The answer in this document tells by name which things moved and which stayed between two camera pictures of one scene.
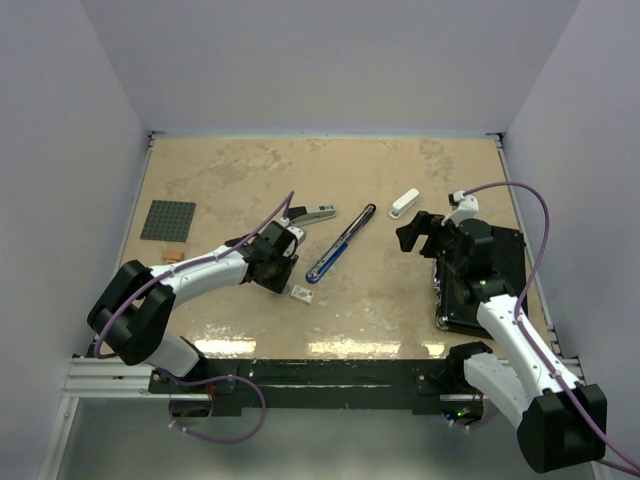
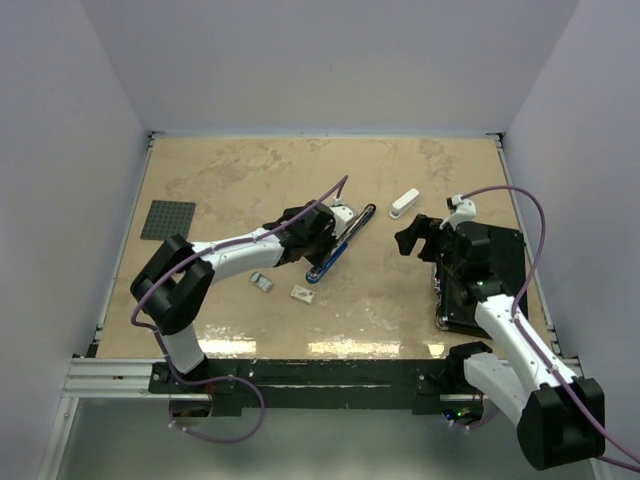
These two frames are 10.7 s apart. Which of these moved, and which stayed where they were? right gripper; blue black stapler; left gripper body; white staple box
Moved: left gripper body
Stayed: right gripper; blue black stapler; white staple box
